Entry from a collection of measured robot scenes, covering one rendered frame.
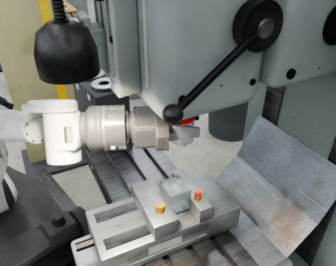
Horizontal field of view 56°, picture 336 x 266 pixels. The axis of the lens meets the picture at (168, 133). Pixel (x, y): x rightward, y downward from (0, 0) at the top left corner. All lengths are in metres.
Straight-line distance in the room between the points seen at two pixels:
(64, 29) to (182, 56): 0.16
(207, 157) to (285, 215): 1.72
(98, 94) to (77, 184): 1.43
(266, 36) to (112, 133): 0.30
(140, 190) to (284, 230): 0.39
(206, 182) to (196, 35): 0.50
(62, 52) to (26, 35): 1.89
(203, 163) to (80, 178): 0.95
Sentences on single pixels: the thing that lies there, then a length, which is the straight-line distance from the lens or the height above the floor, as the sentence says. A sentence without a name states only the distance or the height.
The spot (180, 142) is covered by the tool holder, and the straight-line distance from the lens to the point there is 0.62.
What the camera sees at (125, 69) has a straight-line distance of 0.50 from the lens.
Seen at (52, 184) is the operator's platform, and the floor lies 0.40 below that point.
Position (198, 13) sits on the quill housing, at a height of 1.48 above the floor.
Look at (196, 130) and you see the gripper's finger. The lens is 0.60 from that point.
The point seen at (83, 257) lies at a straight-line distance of 0.91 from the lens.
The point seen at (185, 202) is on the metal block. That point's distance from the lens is 0.76.
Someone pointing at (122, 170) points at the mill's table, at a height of 0.93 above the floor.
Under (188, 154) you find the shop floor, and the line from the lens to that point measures 2.60.
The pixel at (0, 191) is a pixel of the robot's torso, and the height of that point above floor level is 0.76.
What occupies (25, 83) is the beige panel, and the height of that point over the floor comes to 0.68.
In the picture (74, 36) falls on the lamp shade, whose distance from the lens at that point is 0.37.
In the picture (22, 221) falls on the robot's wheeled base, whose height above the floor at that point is 0.57.
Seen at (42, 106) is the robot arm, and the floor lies 1.30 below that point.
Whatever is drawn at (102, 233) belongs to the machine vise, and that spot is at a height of 1.00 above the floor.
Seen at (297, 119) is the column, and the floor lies 1.14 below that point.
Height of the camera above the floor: 1.57
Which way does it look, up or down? 33 degrees down
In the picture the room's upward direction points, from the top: straight up
